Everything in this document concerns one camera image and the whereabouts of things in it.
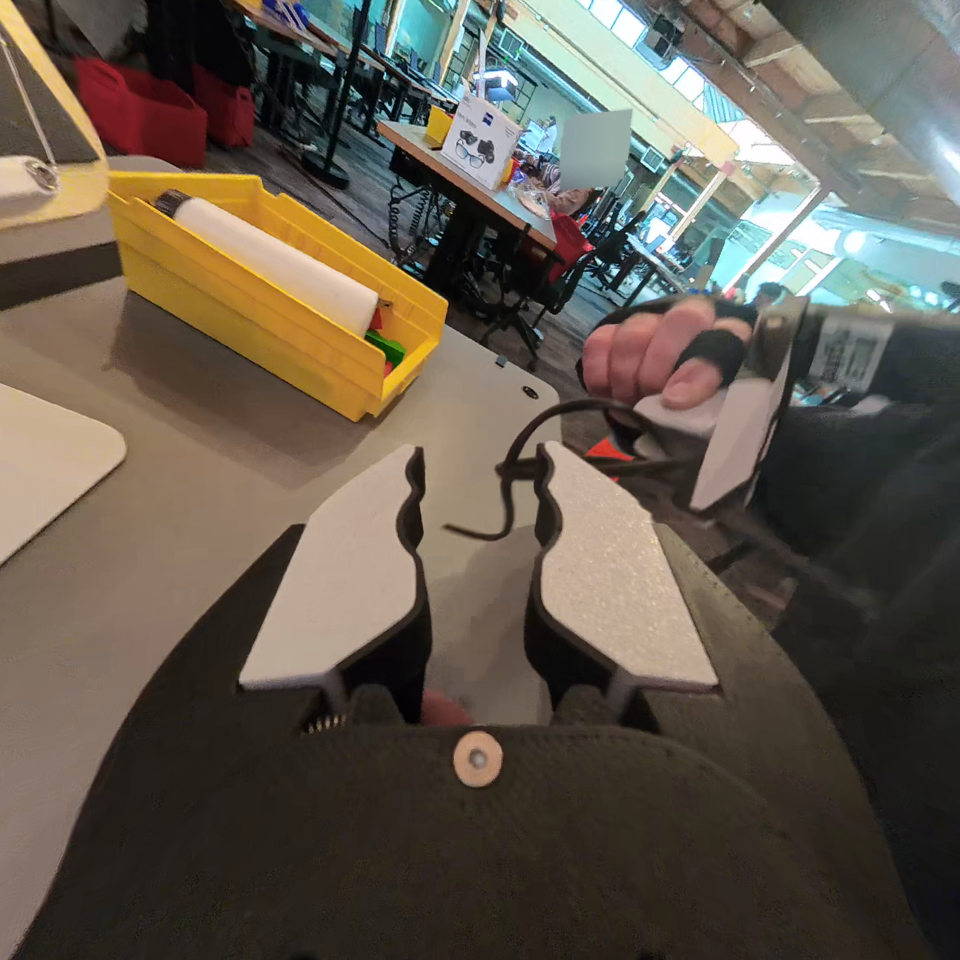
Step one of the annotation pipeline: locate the wooden table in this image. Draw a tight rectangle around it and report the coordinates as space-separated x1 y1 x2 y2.
374 119 565 325

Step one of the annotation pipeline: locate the long desk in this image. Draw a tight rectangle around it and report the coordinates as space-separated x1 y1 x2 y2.
225 0 444 189

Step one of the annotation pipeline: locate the white roll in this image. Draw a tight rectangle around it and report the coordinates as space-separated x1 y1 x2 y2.
153 186 385 340

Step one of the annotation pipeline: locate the black cable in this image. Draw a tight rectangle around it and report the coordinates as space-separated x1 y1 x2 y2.
443 396 709 546

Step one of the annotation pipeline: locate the white stand base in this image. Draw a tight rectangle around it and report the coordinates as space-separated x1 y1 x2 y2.
0 381 130 570

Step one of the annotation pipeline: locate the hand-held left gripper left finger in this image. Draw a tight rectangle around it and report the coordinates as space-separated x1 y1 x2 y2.
239 444 435 693

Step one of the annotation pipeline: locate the white printed box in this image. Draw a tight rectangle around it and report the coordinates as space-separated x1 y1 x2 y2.
441 93 523 190

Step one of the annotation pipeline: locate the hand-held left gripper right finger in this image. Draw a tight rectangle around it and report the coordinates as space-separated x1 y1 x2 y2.
525 438 723 696

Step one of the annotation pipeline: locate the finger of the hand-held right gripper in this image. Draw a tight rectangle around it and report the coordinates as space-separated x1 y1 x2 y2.
689 299 807 516

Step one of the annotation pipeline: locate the person's left hand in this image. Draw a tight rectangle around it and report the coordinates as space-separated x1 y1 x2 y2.
419 690 475 730

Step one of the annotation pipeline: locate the red bin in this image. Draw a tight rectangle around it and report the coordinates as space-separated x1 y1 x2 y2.
191 66 261 150
74 56 210 171

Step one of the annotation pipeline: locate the black board with wooden rim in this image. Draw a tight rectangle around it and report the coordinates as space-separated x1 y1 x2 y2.
0 0 112 274

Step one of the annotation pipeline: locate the yellow bin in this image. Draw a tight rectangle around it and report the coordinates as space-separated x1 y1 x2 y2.
104 168 451 426

